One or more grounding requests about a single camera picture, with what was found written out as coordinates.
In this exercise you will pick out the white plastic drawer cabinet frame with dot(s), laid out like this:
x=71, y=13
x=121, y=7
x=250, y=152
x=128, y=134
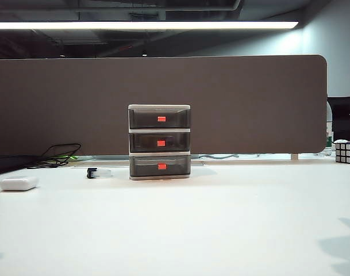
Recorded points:
x=160, y=106

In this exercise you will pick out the small clear plastic piece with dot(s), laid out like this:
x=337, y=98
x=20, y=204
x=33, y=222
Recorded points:
x=104, y=173

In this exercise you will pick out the brown desk partition panel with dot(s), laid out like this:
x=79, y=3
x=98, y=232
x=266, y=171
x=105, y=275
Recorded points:
x=77, y=109

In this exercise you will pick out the long ceiling light strip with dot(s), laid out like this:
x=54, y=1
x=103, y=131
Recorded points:
x=134, y=25

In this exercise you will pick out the white partition foot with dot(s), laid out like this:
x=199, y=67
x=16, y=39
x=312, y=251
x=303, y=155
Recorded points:
x=294, y=156

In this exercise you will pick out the clear bottle green label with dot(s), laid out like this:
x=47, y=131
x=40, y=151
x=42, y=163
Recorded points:
x=329, y=135

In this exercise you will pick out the white rounded plastic case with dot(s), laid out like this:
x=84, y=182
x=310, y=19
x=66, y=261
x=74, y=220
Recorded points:
x=18, y=184

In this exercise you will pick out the black monitor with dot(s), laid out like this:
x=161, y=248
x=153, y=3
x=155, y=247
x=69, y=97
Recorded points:
x=344, y=118

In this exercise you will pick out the Rubik's cube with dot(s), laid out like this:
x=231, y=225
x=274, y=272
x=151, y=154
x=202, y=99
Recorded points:
x=347, y=152

